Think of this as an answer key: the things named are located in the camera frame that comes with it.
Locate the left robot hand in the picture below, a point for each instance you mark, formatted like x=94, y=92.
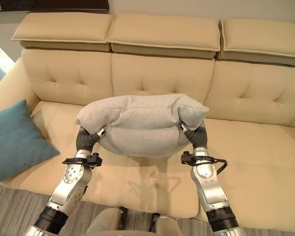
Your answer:
x=84, y=141

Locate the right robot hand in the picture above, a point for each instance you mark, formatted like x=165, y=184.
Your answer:
x=198, y=140

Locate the grey fabric cushion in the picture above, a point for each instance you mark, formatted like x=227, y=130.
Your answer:
x=140, y=123

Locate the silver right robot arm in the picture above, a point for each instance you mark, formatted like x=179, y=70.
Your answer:
x=211, y=186

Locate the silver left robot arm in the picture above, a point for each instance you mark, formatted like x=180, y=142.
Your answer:
x=64, y=186

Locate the cream leather sofa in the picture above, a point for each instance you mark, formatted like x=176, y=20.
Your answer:
x=162, y=103

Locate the cream sofa headrest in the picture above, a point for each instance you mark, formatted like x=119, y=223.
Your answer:
x=263, y=41
x=164, y=34
x=64, y=29

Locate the teal fabric cushion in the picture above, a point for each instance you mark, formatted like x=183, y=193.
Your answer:
x=13, y=145

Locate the silver robot legs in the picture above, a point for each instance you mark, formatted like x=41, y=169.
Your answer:
x=127, y=222

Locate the grey striped rug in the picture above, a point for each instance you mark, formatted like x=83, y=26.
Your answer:
x=19, y=211

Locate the dark wooden furniture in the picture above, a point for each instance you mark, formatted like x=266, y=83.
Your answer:
x=51, y=5

